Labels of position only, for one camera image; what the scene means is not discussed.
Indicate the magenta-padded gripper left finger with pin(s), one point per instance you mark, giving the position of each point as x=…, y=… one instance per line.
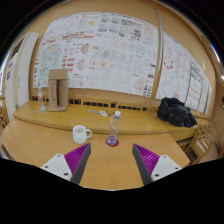
x=59, y=165

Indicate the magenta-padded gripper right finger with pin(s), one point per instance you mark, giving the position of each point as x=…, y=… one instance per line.
x=163, y=166

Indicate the clear plastic water bottle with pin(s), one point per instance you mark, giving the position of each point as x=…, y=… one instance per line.
x=114, y=128

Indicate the white ceramic mug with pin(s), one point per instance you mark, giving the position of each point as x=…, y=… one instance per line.
x=79, y=135

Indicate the wooden chair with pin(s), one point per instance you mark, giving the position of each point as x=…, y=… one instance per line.
x=200, y=143
x=2, y=120

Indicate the flat round red coaster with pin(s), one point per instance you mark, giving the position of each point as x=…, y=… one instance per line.
x=115, y=144

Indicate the black bag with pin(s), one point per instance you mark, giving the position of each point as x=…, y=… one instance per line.
x=175, y=111

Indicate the small red-labelled plastic bottle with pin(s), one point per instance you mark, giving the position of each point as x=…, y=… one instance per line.
x=40, y=98

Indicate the brown cardboard box stand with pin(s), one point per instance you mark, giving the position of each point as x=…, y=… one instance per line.
x=53, y=91

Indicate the narrow white text poster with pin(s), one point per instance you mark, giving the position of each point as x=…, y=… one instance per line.
x=206, y=98
x=195, y=86

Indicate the white door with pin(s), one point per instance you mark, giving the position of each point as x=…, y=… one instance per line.
x=20, y=73

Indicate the large white drawing poster board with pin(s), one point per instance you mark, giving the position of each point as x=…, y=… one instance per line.
x=100, y=53

